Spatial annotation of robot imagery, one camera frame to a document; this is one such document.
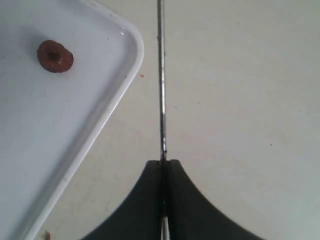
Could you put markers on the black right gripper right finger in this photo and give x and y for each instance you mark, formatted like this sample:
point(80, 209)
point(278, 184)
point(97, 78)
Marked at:
point(191, 216)

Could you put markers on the thin metal skewer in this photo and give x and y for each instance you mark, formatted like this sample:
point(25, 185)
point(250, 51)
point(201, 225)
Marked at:
point(165, 233)

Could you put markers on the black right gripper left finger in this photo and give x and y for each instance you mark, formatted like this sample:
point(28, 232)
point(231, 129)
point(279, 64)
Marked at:
point(139, 216)

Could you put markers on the white rectangular plastic tray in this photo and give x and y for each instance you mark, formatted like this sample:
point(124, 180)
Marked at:
point(49, 121)

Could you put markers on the red fruit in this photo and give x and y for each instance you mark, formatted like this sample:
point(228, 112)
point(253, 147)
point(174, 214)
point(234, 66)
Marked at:
point(54, 57)

